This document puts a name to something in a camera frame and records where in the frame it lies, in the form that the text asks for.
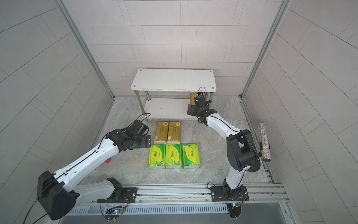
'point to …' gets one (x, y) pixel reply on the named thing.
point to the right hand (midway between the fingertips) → (195, 106)
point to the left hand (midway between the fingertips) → (146, 141)
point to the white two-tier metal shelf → (168, 91)
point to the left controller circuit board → (113, 213)
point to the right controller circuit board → (235, 209)
